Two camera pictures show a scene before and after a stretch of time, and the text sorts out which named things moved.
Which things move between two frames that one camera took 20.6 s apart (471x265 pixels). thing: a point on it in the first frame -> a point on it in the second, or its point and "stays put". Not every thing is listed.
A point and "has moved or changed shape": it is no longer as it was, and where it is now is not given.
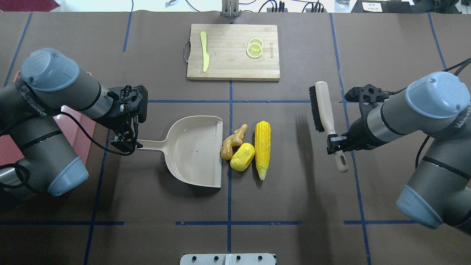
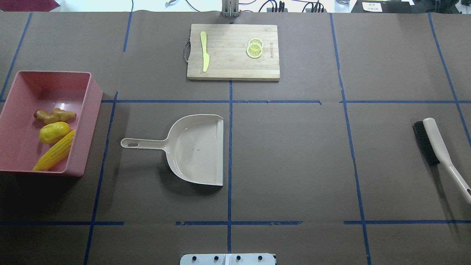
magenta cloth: (28, 5) stays put
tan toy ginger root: (236, 139) has moved or changed shape
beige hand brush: (323, 117) has moved or changed shape
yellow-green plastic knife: (206, 57) stays put
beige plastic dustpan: (193, 147) stays put
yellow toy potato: (242, 158) has moved or changed shape
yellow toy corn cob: (262, 147) has moved or changed shape
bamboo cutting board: (226, 45) stays put
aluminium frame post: (230, 8) stays put
